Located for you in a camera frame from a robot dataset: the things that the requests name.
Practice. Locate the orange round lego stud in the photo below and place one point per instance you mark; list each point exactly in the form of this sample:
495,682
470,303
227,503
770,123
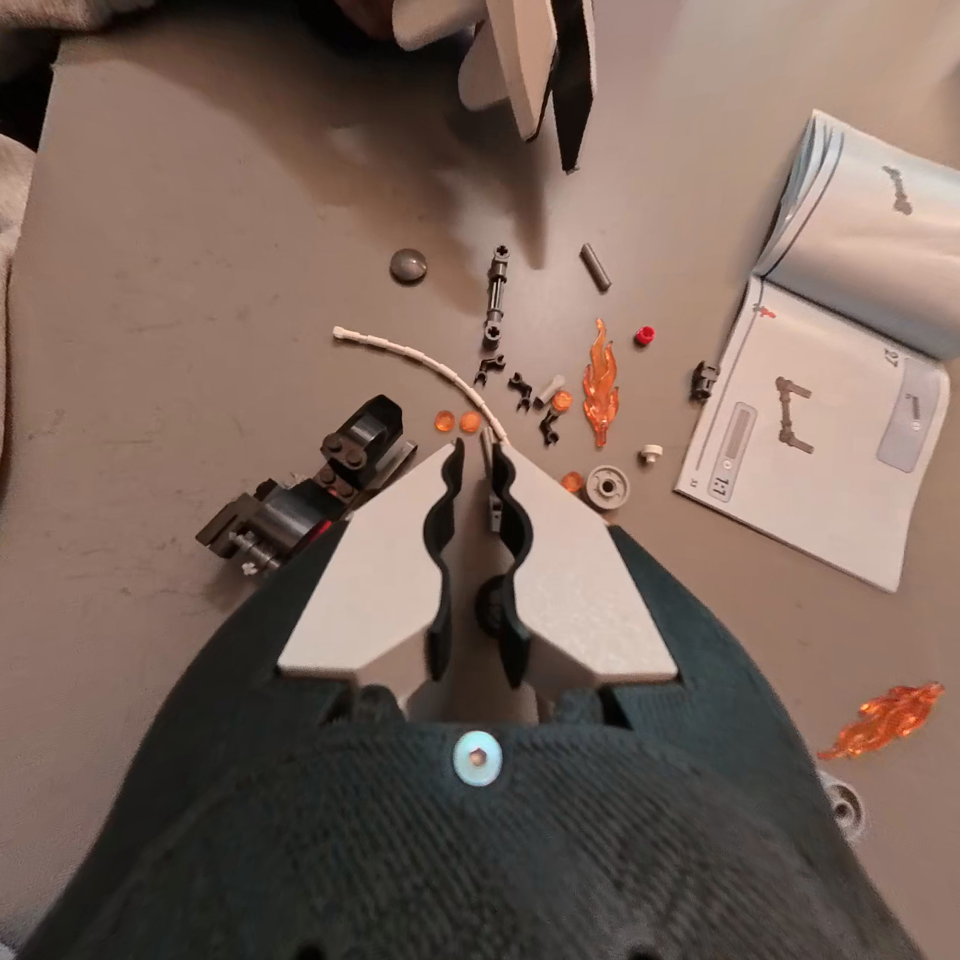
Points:
572,481
470,421
562,402
445,421

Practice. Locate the grey lego pulley wheel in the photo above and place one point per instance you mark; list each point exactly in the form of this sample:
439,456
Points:
609,487

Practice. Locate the grey lego connector rod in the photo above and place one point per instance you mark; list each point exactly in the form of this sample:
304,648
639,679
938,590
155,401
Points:
495,296

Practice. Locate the person's left forearm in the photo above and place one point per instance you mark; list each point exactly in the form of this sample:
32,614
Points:
45,22

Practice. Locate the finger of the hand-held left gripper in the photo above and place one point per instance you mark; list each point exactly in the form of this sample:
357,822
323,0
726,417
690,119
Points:
525,60
439,22

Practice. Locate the grey lego dome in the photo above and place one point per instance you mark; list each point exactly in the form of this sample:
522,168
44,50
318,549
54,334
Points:
409,265

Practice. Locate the white flexible lego whip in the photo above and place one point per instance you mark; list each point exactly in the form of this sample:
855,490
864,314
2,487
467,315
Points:
405,349

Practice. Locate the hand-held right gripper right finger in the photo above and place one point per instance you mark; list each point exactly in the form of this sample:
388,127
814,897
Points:
592,600

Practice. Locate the white lego stud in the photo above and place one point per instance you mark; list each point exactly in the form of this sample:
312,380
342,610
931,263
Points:
651,453

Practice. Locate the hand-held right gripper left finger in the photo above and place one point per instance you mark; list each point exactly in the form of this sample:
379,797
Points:
360,600

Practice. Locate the red round lego stud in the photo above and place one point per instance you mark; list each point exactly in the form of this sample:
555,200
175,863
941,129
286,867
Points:
645,335

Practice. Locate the light grey lego pin connector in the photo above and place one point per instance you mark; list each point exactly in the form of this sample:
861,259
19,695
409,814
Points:
553,386

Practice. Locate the light grey lego axle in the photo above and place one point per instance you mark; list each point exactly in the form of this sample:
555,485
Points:
595,267

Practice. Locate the transparent orange lego flame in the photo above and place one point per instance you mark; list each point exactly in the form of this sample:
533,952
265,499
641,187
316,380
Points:
885,716
601,382

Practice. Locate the grey lego technic bar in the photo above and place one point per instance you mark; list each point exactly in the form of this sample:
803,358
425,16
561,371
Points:
495,510

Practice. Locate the black lego tire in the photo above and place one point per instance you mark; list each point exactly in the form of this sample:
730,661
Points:
491,604

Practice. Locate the dark grey lego connector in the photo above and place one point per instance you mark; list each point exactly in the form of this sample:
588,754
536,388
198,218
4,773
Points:
703,380

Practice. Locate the black lego vehicle model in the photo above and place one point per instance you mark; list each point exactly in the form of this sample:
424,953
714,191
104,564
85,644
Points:
300,495

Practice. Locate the lego instruction booklet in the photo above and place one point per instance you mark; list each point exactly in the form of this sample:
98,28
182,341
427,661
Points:
825,375

